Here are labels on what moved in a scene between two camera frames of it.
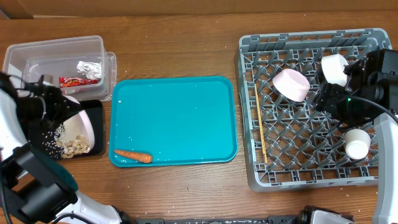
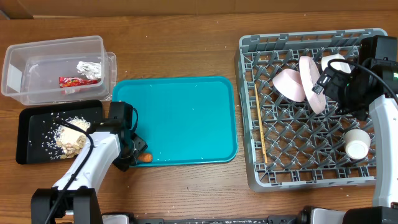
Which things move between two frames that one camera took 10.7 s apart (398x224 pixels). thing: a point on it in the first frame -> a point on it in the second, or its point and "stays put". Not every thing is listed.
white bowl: x=291 y=84 stays put
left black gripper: x=61 y=107 -> x=138 y=145
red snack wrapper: x=64 y=81 stays put
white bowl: x=333 y=68 stays put
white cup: x=357 y=143 stays put
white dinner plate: x=79 y=124 -> x=310 y=76
